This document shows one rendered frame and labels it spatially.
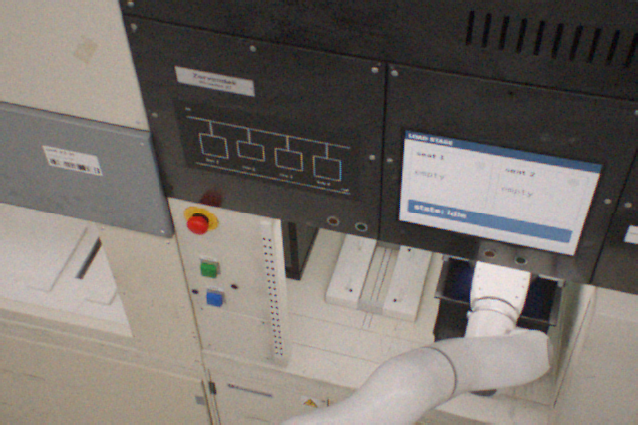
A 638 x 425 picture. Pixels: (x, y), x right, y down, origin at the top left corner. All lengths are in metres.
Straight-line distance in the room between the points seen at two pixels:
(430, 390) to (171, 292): 0.77
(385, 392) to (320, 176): 0.39
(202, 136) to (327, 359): 0.74
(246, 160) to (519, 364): 0.55
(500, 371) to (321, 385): 0.63
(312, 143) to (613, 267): 0.51
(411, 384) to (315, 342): 0.81
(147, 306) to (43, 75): 0.64
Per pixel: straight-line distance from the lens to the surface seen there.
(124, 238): 1.85
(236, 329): 1.99
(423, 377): 1.33
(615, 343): 1.62
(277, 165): 1.51
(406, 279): 2.16
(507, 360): 1.54
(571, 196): 1.42
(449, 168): 1.41
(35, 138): 1.70
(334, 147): 1.44
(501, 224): 1.49
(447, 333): 1.92
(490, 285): 1.73
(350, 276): 2.16
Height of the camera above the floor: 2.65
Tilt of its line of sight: 50 degrees down
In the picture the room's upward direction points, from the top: 2 degrees counter-clockwise
